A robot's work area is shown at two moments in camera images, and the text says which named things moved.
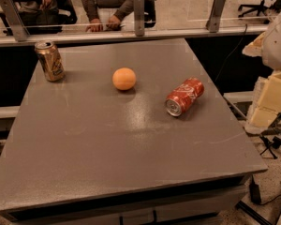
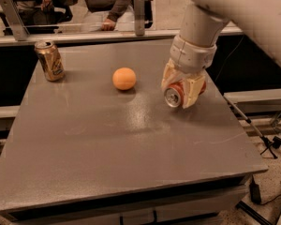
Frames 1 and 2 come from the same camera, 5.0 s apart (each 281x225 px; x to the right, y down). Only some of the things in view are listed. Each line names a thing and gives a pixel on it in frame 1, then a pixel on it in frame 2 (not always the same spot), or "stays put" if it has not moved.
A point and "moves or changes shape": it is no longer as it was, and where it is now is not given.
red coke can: (188, 92) moves or changes shape
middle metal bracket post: (139, 14) stays put
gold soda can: (51, 63) stays put
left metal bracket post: (16, 24) stays put
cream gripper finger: (255, 48) → (171, 73)
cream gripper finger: (272, 96) → (192, 88)
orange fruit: (124, 79) stays put
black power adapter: (255, 192) stays put
